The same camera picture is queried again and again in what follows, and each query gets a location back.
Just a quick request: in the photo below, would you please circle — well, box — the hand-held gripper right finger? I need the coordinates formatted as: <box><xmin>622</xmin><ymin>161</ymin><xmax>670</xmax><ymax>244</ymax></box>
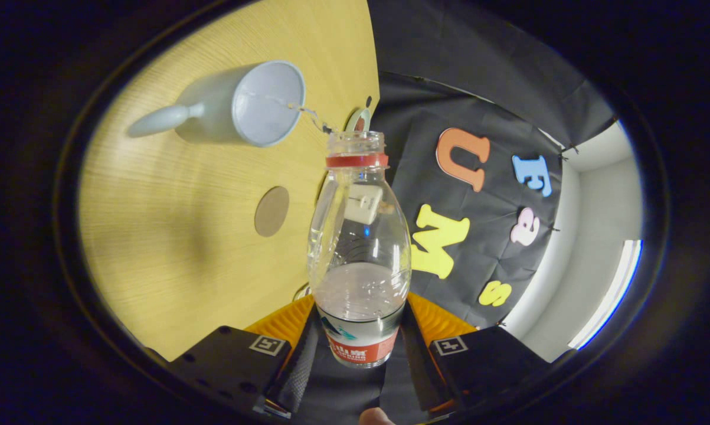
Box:
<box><xmin>400</xmin><ymin>292</ymin><xmax>550</xmax><ymax>414</ymax></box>

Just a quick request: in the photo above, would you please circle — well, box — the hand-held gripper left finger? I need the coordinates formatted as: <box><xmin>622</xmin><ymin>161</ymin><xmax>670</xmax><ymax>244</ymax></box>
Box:
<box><xmin>167</xmin><ymin>295</ymin><xmax>321</xmax><ymax>420</ymax></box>

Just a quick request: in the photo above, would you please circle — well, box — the clear plastic bottle red label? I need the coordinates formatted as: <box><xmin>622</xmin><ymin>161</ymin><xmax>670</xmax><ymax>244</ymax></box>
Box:
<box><xmin>306</xmin><ymin>130</ymin><xmax>413</xmax><ymax>368</ymax></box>

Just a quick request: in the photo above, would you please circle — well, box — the round brown coaster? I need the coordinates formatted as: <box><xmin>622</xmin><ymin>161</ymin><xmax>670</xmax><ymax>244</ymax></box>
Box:
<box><xmin>254</xmin><ymin>186</ymin><xmax>290</xmax><ymax>238</ymax></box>

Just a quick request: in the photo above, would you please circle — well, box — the white cup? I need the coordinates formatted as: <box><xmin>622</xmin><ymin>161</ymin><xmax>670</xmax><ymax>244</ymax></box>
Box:
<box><xmin>127</xmin><ymin>60</ymin><xmax>306</xmax><ymax>148</ymax></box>

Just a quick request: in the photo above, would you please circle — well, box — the wooden table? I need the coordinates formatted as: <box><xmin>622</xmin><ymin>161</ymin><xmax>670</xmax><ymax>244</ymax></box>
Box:
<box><xmin>78</xmin><ymin>0</ymin><xmax>381</xmax><ymax>362</ymax></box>

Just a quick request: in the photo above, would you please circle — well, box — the large ceiling light panel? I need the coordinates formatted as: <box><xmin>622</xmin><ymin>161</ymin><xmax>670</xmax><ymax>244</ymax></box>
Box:
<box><xmin>568</xmin><ymin>239</ymin><xmax>643</xmax><ymax>350</ymax></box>

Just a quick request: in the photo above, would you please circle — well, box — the pale green plate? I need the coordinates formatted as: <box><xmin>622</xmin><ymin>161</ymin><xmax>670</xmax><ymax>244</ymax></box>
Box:
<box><xmin>344</xmin><ymin>107</ymin><xmax>372</xmax><ymax>133</ymax></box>

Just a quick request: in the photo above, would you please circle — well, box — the black backdrop cloth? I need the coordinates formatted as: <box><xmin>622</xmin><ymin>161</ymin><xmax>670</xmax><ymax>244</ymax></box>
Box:
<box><xmin>296</xmin><ymin>0</ymin><xmax>618</xmax><ymax>424</ymax></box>

